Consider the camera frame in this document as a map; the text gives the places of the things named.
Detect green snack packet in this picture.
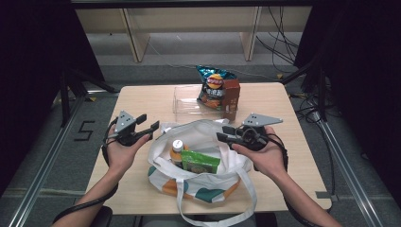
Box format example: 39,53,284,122
180,149,221,175

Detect left hand-held gripper cable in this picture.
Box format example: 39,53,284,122
51,117,120,225

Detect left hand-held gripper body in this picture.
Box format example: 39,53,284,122
112,110,146,148

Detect aluminium floor rail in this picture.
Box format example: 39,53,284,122
8,91,93,227
310,112,384,227

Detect black power cable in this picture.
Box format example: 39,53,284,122
254,6,299,74
277,6,301,50

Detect blue chip bag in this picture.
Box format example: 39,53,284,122
196,64,238,112

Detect black floor cable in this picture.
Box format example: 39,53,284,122
296,91,338,227

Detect beige desk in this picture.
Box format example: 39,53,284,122
75,6,313,63

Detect grey tape strip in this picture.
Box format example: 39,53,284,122
316,190,339,201

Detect black curtain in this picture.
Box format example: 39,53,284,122
0,0,105,197
294,0,401,200

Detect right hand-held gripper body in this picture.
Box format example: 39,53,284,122
232,112,284,152

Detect clear plastic tray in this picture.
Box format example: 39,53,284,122
171,84,240,125

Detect brown drink carton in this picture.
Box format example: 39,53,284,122
221,79,241,122

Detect orange juice bottle white cap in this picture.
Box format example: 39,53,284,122
169,139,190,168

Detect person's left hand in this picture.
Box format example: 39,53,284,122
105,126,152,178

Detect white tote bag coloured dots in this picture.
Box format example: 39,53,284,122
147,117,258,227

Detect black metal stand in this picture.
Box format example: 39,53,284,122
280,61,327,122
60,67,119,127

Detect person's right hand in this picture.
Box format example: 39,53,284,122
231,126,288,182

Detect hand-held gripper cable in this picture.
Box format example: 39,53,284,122
51,117,120,225
266,131,316,227

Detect right hand-held gripper cable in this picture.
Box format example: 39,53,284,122
266,131,316,227

